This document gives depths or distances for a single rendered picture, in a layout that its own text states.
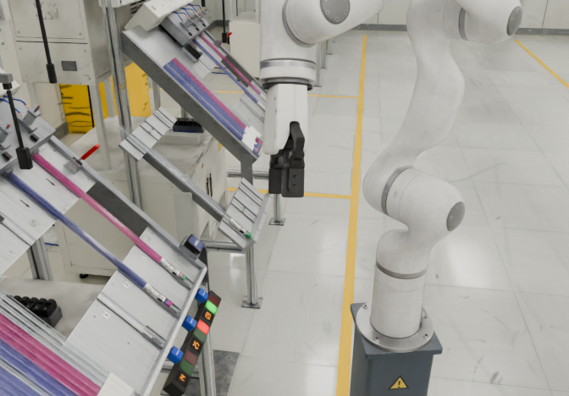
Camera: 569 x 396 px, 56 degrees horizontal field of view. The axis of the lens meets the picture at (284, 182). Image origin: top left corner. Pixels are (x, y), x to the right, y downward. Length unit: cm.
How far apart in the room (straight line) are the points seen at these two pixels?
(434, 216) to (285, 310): 150
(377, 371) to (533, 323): 140
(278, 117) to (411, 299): 68
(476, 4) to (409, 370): 84
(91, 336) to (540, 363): 181
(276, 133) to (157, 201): 170
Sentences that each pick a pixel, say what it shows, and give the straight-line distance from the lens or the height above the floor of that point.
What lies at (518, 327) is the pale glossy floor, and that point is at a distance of 265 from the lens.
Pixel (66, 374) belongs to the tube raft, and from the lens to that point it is 116.
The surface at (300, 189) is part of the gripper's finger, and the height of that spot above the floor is 127.
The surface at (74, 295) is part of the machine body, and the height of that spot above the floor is 62.
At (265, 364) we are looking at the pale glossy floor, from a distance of 228.
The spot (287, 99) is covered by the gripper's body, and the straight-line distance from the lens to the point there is 76.
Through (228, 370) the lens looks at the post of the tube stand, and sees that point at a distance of 226.
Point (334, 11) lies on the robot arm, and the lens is 74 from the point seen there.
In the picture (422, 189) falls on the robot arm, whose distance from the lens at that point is 114.
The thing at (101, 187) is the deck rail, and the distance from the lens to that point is 152.
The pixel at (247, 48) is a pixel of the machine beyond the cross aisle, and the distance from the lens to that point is 579.
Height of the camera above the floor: 162
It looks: 27 degrees down
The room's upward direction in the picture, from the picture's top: straight up
